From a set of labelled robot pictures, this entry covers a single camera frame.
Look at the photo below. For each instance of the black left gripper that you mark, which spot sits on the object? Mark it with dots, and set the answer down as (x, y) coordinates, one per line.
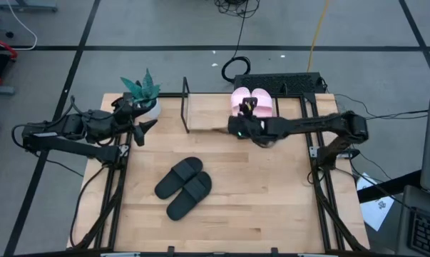
(111, 125)

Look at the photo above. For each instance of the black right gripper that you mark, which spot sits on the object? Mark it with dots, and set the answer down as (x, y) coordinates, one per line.
(246, 128)

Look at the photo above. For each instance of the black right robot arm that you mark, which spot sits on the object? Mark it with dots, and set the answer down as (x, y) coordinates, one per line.
(307, 123)

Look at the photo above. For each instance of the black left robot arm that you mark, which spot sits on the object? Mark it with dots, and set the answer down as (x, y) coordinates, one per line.
(68, 146)

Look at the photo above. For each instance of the white plant pot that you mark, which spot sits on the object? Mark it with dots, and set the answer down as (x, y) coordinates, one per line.
(154, 110)

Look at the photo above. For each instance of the teal artificial plant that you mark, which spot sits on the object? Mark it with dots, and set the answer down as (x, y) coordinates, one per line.
(145, 91)

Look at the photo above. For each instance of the black mesh computer case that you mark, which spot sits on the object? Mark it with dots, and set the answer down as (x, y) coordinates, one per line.
(271, 83)

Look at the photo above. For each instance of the silver mounting plate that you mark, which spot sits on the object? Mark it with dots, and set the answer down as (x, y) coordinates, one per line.
(120, 255)
(318, 255)

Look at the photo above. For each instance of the black metal beam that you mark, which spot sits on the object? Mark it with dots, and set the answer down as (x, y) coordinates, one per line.
(386, 187)

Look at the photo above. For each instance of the white paper sheet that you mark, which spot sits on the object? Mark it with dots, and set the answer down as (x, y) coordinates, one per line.
(377, 212)

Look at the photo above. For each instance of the black caster wheel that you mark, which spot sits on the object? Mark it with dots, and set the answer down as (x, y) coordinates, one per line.
(9, 34)

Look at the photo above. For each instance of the red black cart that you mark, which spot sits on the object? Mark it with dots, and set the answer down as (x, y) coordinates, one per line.
(2, 44)

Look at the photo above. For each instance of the grey cart base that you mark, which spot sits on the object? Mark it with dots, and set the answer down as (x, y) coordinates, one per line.
(25, 5)

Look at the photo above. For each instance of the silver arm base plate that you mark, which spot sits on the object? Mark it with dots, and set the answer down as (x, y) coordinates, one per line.
(124, 150)
(313, 151)

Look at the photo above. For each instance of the wooden shelf with black frame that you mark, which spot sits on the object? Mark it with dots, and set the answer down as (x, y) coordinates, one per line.
(207, 112)

